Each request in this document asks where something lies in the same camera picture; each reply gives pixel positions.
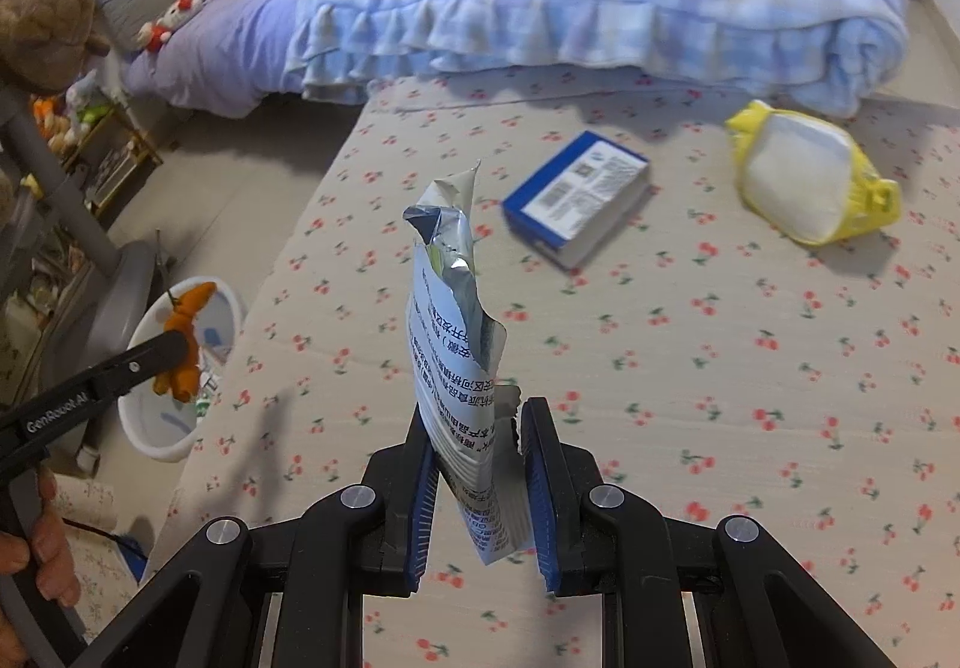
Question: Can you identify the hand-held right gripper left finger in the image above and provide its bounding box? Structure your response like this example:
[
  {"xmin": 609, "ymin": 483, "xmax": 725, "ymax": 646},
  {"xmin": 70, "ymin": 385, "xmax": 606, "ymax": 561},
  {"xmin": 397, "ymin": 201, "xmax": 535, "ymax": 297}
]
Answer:
[{"xmin": 90, "ymin": 405, "xmax": 443, "ymax": 668}]

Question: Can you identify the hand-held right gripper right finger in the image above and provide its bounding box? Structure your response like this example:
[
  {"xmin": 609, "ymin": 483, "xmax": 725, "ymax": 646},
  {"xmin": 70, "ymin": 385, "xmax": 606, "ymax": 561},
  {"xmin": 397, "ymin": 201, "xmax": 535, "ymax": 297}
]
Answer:
[{"xmin": 520, "ymin": 396, "xmax": 897, "ymax": 668}]

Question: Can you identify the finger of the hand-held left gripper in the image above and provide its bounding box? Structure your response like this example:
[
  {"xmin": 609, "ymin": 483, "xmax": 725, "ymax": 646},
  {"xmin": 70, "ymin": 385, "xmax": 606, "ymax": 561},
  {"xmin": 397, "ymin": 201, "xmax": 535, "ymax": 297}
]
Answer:
[{"xmin": 91, "ymin": 330, "xmax": 193, "ymax": 408}]

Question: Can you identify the orange snack wrapper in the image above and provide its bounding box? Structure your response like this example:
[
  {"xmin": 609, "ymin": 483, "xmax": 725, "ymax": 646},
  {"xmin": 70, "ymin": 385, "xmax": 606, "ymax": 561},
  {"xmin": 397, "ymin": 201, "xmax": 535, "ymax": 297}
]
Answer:
[{"xmin": 154, "ymin": 283, "xmax": 218, "ymax": 403}]

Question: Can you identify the white plastic bin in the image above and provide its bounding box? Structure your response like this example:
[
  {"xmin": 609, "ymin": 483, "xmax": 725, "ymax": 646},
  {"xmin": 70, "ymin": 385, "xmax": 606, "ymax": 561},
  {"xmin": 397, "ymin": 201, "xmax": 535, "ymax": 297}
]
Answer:
[{"xmin": 118, "ymin": 276, "xmax": 247, "ymax": 463}]

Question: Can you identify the white bottle with green label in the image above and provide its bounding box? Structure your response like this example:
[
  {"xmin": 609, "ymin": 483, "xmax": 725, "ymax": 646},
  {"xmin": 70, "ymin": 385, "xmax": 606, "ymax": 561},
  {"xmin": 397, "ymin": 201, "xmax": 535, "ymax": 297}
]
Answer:
[{"xmin": 193, "ymin": 372, "xmax": 224, "ymax": 418}]

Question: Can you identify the white printed foil-lined carton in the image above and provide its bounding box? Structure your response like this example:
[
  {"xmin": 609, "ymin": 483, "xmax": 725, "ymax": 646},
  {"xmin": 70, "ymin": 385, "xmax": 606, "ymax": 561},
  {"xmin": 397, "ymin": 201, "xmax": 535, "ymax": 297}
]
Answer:
[{"xmin": 403, "ymin": 160, "xmax": 535, "ymax": 568}]

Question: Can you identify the person's left hand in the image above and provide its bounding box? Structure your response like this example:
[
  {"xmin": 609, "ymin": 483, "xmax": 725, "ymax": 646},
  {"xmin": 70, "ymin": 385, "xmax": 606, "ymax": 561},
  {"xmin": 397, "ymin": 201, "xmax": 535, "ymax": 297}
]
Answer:
[{"xmin": 0, "ymin": 469, "xmax": 82, "ymax": 665}]

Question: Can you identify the patterned floor mat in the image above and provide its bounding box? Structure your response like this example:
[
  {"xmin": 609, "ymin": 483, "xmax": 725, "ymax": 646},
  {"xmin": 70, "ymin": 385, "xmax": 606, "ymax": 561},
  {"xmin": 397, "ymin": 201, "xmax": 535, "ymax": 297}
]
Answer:
[{"xmin": 45, "ymin": 473, "xmax": 162, "ymax": 639}]

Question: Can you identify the blue flat box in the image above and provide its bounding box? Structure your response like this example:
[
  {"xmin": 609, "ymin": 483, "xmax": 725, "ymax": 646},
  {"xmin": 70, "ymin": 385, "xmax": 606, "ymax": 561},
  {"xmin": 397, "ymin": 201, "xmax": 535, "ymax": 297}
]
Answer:
[{"xmin": 124, "ymin": 534, "xmax": 156, "ymax": 583}]

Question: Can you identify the cherry print mattress cover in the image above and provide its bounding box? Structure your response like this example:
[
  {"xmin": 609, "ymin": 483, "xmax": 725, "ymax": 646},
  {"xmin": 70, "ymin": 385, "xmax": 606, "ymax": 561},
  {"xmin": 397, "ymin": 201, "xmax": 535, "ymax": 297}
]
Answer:
[{"xmin": 139, "ymin": 72, "xmax": 960, "ymax": 668}]

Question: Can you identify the wooden shelf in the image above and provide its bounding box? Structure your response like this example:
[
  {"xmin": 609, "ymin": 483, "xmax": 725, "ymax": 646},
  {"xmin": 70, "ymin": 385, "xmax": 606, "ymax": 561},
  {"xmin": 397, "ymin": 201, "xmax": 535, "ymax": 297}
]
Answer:
[{"xmin": 22, "ymin": 106, "xmax": 162, "ymax": 212}]

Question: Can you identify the colourful small plush toy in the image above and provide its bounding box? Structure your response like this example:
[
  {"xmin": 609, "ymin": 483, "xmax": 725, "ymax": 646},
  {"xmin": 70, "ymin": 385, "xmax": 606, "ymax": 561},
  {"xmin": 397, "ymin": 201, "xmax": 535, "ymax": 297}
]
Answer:
[{"xmin": 30, "ymin": 68, "xmax": 113, "ymax": 152}]

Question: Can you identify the blue cardboard box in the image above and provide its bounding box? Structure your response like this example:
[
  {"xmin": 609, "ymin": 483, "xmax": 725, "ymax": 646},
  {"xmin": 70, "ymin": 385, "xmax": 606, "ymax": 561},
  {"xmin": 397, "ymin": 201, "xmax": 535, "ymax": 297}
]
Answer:
[{"xmin": 501, "ymin": 130, "xmax": 650, "ymax": 269}]

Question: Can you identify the purple bed sheet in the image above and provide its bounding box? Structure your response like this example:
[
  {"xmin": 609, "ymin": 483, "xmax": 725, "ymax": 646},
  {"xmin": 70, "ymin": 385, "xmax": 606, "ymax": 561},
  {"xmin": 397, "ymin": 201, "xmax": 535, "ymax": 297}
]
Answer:
[{"xmin": 120, "ymin": 0, "xmax": 316, "ymax": 118}]

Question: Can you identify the red white plush toy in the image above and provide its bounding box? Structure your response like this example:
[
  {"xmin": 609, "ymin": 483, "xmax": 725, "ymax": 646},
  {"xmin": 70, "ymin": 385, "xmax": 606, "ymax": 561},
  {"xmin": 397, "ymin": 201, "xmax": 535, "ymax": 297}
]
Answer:
[{"xmin": 135, "ymin": 0, "xmax": 203, "ymax": 55}]

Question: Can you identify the brown teddy bear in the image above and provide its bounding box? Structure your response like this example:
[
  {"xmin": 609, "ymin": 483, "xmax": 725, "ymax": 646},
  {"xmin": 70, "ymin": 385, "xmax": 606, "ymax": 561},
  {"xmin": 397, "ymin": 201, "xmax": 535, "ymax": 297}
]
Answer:
[{"xmin": 0, "ymin": 0, "xmax": 113, "ymax": 95}]

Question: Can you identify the yellow wet wipes pack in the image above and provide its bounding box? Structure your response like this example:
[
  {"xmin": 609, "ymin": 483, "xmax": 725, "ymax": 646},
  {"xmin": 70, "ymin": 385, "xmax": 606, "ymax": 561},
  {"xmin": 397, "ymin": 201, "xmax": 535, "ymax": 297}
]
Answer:
[{"xmin": 724, "ymin": 100, "xmax": 901, "ymax": 245}]

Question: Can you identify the black cable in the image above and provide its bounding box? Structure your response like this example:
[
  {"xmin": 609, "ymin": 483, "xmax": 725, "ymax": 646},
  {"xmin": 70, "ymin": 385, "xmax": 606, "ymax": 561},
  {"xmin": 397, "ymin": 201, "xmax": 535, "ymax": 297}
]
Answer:
[{"xmin": 64, "ymin": 516, "xmax": 151, "ymax": 558}]

